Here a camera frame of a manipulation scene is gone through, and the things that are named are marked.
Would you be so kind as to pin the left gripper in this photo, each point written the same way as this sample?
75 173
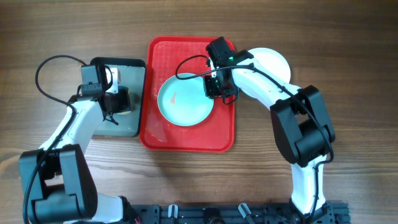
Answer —
124 106

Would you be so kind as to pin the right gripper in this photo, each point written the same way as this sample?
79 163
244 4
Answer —
210 91

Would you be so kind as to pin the light blue plate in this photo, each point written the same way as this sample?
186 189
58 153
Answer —
182 101

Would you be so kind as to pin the white plate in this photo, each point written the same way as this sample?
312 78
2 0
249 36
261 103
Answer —
273 62

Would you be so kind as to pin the green yellow sponge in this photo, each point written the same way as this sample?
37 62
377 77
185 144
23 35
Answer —
125 113

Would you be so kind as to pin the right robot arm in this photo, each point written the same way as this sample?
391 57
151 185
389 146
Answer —
301 125

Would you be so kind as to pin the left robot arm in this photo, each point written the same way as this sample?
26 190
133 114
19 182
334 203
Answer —
57 183

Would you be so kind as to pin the black water tray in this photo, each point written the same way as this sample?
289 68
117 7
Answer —
132 76

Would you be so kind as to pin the red plastic tray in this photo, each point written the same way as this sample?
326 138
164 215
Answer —
215 133

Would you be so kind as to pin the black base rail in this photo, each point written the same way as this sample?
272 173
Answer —
269 213

